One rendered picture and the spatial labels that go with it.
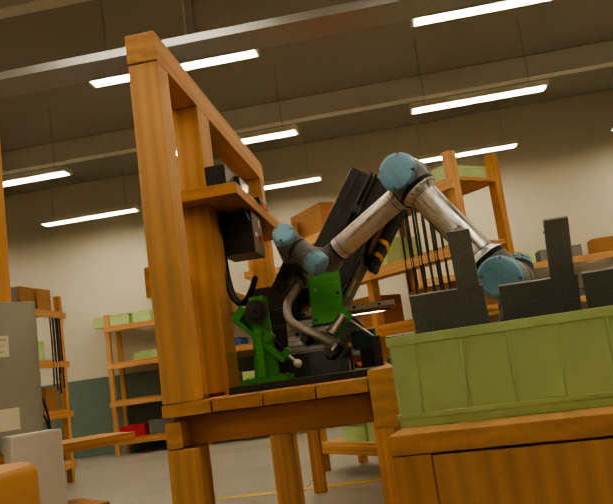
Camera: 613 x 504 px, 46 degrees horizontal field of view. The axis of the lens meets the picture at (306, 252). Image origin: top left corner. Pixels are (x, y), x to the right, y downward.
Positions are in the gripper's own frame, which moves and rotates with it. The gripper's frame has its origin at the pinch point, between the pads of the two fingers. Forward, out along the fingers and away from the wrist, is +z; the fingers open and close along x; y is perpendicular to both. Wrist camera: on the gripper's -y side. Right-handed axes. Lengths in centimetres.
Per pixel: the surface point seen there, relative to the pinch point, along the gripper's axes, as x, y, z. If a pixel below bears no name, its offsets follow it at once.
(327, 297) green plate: -10.5, 2.5, 2.9
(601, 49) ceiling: 86, 639, 531
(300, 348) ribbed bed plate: -12.2, -17.3, 6.5
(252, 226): 21.8, 6.0, -13.5
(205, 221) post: 28.1, -5.9, -29.2
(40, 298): 459, -38, 482
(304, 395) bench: -40, -38, -46
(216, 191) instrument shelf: 25.1, 1.2, -40.2
